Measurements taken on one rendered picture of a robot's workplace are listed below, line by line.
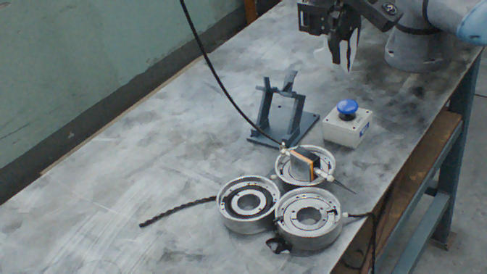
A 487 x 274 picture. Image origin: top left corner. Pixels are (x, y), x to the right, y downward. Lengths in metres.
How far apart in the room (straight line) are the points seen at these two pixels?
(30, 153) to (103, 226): 1.60
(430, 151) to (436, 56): 0.28
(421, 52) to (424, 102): 0.13
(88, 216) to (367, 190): 0.49
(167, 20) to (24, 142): 1.01
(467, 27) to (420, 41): 0.16
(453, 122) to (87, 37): 1.70
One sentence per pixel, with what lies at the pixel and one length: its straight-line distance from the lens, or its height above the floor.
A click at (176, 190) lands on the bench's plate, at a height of 0.80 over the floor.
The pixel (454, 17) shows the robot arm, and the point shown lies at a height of 0.97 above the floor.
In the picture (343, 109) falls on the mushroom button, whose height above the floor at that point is 0.87.
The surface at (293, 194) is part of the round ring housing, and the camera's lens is 0.83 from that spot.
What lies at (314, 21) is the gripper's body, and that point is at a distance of 0.87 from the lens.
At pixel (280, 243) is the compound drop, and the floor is 0.80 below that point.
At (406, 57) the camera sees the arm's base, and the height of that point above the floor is 0.83.
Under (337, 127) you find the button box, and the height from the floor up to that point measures 0.84.
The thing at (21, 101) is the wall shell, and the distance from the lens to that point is 2.39.
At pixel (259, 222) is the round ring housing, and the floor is 0.83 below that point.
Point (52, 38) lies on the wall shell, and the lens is 2.41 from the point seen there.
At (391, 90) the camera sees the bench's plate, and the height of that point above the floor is 0.80.
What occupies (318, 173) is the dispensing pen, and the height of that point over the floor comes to 0.85.
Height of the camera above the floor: 1.42
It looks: 37 degrees down
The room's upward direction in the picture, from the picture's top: 9 degrees counter-clockwise
